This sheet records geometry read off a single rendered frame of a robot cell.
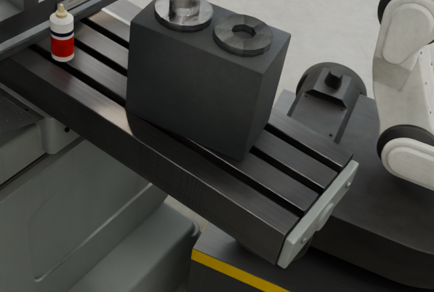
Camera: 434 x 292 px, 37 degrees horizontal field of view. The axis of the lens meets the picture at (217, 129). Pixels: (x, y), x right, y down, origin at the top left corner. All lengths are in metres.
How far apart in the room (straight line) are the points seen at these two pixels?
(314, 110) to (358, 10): 1.64
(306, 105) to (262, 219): 0.76
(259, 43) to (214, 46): 0.07
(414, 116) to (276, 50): 0.58
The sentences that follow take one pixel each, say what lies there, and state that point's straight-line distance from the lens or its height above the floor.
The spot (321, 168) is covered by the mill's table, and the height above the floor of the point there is 0.92.
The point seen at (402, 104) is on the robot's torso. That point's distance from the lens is 1.49.
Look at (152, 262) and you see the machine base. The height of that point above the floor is 0.20.
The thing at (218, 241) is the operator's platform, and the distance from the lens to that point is 1.61.
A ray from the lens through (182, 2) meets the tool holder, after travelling 0.99.
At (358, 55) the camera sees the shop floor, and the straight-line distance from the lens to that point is 2.99.
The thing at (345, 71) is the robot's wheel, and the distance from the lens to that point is 1.85.
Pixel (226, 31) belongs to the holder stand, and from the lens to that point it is 0.98.
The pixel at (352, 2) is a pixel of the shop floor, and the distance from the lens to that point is 3.35.
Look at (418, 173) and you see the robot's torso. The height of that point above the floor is 0.67.
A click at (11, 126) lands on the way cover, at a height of 0.86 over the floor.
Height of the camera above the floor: 1.68
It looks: 43 degrees down
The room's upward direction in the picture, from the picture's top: 11 degrees clockwise
